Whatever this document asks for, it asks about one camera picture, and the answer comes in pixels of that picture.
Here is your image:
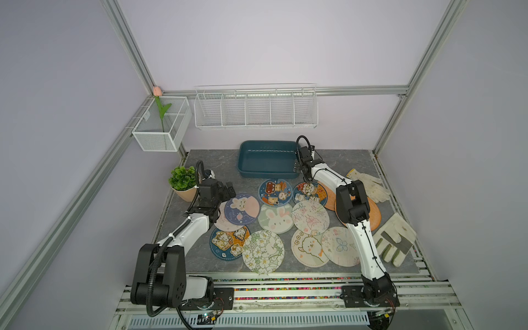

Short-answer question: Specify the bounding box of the pink floral sketch coaster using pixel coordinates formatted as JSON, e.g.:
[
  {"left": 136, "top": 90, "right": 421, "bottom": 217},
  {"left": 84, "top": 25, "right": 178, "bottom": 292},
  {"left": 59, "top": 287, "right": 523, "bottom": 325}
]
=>
[{"left": 291, "top": 200, "right": 330, "bottom": 236}]

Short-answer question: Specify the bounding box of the white wire wall shelf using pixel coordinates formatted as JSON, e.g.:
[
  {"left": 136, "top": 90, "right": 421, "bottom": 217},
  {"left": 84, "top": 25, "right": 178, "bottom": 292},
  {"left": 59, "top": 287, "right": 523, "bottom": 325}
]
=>
[{"left": 194, "top": 83, "right": 319, "bottom": 129}]

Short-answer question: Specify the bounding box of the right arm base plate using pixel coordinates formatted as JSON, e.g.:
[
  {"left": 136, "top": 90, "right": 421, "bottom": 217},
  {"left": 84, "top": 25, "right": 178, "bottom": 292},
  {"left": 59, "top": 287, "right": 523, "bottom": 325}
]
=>
[{"left": 340, "top": 285, "right": 400, "bottom": 308}]

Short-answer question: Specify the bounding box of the blue bunny bear coaster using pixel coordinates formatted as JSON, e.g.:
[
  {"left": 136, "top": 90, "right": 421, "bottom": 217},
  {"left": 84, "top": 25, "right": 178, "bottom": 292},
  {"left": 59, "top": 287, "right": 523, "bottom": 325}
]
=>
[{"left": 293, "top": 182, "right": 328, "bottom": 206}]

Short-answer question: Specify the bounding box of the purple bunny coaster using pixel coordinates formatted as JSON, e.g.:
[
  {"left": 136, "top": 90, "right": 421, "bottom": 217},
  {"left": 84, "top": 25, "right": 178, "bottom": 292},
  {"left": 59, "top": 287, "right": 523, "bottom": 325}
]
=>
[{"left": 224, "top": 193, "right": 261, "bottom": 226}]

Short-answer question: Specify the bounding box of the orange round coaster far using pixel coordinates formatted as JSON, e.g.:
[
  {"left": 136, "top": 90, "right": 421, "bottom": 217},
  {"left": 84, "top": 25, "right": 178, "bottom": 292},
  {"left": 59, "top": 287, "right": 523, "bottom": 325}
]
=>
[{"left": 318, "top": 181, "right": 336, "bottom": 212}]

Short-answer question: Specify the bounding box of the blue bear picnic coaster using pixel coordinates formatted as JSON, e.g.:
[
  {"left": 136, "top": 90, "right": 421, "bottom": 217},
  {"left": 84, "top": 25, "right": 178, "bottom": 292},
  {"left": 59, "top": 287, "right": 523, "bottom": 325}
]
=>
[{"left": 258, "top": 179, "right": 294, "bottom": 207}]

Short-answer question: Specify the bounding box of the white flower green coaster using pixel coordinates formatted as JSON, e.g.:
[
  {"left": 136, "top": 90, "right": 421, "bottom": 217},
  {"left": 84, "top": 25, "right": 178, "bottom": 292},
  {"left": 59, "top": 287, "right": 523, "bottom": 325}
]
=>
[{"left": 242, "top": 230, "right": 285, "bottom": 275}]

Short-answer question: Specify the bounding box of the white grey glove near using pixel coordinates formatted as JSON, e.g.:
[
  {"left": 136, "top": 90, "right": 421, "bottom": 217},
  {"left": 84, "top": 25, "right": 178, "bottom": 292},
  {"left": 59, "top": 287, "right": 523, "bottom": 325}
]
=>
[{"left": 373, "top": 213, "right": 417, "bottom": 268}]

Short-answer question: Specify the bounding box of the white mesh wall basket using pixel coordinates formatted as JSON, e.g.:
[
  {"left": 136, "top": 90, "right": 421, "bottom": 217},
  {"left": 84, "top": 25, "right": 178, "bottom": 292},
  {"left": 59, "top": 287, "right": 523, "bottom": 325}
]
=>
[{"left": 132, "top": 96, "right": 193, "bottom": 152}]

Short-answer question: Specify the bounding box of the teal plastic storage box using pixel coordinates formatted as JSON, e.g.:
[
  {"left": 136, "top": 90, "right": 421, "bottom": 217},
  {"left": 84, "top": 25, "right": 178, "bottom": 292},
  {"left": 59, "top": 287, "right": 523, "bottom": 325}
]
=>
[{"left": 237, "top": 140, "right": 299, "bottom": 179}]

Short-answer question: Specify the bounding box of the white work glove far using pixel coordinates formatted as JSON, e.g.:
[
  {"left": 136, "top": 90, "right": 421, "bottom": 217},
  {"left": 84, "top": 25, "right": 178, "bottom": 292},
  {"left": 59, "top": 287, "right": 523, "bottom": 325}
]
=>
[{"left": 346, "top": 169, "right": 391, "bottom": 203}]

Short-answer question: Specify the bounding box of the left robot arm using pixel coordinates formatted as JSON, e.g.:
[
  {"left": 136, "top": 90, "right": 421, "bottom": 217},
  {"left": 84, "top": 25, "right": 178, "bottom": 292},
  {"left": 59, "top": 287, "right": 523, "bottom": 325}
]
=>
[{"left": 130, "top": 160, "right": 236, "bottom": 316}]

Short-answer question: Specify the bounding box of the butterfly cream coaster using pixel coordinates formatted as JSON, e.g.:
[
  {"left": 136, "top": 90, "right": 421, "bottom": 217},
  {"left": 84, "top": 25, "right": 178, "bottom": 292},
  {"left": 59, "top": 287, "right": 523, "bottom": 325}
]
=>
[{"left": 321, "top": 227, "right": 360, "bottom": 268}]

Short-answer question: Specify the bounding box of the pink artificial tulip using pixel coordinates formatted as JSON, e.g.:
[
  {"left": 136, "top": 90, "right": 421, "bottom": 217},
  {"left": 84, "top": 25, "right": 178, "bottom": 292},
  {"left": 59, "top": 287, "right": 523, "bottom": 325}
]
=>
[{"left": 153, "top": 86, "right": 172, "bottom": 132}]

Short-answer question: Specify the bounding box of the blue orange toast coaster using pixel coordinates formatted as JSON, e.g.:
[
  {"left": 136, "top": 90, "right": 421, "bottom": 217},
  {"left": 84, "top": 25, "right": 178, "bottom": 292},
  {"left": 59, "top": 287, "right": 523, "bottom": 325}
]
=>
[{"left": 210, "top": 226, "right": 250, "bottom": 261}]

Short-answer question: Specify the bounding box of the green potted plant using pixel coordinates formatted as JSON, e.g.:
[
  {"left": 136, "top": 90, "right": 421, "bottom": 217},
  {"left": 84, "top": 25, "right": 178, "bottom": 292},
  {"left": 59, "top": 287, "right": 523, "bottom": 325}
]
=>
[{"left": 169, "top": 166, "right": 197, "bottom": 202}]

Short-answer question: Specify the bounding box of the green bunny coaster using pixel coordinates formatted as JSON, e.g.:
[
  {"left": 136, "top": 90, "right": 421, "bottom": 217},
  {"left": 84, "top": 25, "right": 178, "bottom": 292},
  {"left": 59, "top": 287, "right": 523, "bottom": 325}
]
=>
[{"left": 257, "top": 204, "right": 294, "bottom": 235}]

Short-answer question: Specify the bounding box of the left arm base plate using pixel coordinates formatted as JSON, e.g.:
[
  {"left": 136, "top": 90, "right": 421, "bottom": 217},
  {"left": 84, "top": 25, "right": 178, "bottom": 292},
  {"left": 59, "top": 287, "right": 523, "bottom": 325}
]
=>
[{"left": 180, "top": 287, "right": 235, "bottom": 311}]

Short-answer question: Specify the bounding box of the pink swirl coaster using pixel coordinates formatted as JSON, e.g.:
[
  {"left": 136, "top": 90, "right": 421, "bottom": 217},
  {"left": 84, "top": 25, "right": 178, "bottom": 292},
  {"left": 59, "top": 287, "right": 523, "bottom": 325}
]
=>
[{"left": 214, "top": 202, "right": 242, "bottom": 232}]

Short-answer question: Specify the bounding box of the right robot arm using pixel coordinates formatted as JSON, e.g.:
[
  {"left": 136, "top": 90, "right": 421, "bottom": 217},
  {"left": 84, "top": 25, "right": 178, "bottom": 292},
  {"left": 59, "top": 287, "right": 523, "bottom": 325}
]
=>
[{"left": 295, "top": 135, "right": 400, "bottom": 307}]

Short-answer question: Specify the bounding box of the alpaca cream coaster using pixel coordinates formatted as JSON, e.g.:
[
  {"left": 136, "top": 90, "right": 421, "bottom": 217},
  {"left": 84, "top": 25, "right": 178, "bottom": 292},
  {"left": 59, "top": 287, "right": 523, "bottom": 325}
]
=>
[{"left": 291, "top": 230, "right": 329, "bottom": 268}]

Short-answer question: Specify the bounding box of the orange round coaster near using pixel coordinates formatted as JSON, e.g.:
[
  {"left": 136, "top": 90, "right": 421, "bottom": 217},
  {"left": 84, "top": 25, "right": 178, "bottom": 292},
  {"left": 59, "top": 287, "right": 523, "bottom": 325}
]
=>
[{"left": 334, "top": 197, "right": 382, "bottom": 232}]

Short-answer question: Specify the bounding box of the orange round coaster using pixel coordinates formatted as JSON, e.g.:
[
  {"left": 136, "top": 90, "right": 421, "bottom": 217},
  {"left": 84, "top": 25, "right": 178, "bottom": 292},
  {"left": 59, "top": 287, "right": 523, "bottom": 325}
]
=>
[
  {"left": 334, "top": 197, "right": 382, "bottom": 232},
  {"left": 318, "top": 181, "right": 336, "bottom": 212}
]

